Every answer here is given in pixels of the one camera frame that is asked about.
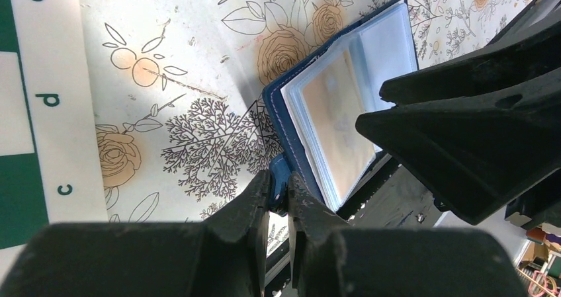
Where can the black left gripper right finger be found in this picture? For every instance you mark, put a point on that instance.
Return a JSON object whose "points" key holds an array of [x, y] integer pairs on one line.
{"points": [[329, 257]]}

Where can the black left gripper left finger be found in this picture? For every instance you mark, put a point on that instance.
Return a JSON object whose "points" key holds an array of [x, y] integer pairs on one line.
{"points": [[223, 255]]}

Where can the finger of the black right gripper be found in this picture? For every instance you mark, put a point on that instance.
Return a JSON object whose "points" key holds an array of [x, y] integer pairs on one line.
{"points": [[477, 154], [513, 57]]}

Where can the blue leather card holder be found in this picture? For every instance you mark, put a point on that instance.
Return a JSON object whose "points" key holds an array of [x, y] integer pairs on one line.
{"points": [[381, 48]]}

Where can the floral table mat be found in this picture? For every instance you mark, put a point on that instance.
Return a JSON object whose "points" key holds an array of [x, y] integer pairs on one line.
{"points": [[177, 85]]}

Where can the green white chessboard mat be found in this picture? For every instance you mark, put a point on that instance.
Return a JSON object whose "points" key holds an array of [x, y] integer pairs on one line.
{"points": [[50, 172]]}

